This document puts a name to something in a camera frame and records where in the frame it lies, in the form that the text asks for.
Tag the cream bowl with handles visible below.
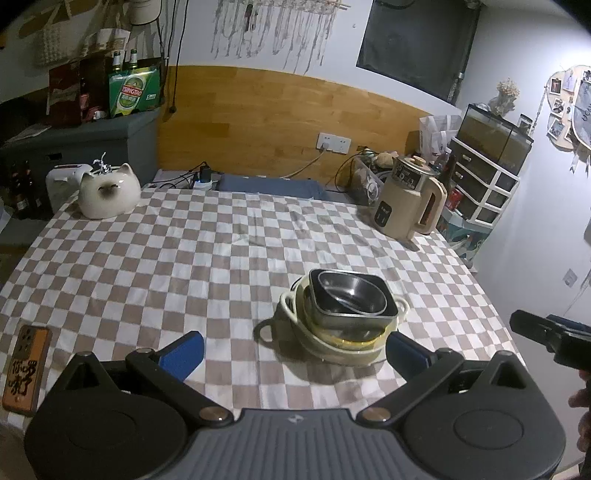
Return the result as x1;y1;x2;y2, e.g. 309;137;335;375
277;268;412;367

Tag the floral scalloped ceramic bowl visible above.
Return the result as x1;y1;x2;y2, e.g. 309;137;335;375
294;281;399;351

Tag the rectangular steel tray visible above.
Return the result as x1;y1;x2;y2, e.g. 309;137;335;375
308;269;403;330

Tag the round steel bowl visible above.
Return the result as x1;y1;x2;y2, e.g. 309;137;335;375
318;271;388;316

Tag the person's right hand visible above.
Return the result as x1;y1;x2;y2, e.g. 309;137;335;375
568;370;591;453

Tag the checkered tablecloth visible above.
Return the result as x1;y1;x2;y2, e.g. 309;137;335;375
1;189;515;411

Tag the colourful patterned box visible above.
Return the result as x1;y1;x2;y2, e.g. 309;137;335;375
437;207;492;268

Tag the phone with orange case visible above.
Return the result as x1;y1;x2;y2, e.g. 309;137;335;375
2;325;52;417

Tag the beige electric kettle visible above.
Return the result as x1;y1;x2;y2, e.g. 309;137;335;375
372;156;448;240

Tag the white drawer unit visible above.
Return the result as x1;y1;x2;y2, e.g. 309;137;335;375
451;138;520;228

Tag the red soda can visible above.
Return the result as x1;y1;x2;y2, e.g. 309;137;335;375
446;187;464;211

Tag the white cat figurine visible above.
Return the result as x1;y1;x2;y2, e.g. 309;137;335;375
78;163;141;220

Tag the white round charger hub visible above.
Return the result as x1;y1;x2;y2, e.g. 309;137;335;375
192;166;213;191

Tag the brown beer bottle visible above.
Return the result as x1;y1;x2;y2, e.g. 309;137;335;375
438;153;457;196

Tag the clear plastic storage bin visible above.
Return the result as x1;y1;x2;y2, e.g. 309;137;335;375
348;155;392;206

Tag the glass fish tank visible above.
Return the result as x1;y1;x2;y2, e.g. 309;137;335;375
456;104;534;175

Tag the white toaster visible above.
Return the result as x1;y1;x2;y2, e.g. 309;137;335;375
45;164;92;213

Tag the blue pillow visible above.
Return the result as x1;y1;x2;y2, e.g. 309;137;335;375
216;174;329;200

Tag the grey cabinet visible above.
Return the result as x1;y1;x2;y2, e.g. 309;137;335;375
1;109;160;220

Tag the green Tsingtao beer box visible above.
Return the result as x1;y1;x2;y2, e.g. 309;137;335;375
108;67;160;117

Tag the wall switch plate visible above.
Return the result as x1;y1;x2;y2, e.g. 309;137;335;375
563;269;578;288

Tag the white wall socket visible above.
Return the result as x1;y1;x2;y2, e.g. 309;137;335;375
317;132;352;155

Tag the dark wall panel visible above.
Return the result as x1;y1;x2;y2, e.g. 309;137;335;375
356;0;483;104

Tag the macrame wall hanging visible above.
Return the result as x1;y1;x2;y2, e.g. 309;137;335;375
211;0;351;74

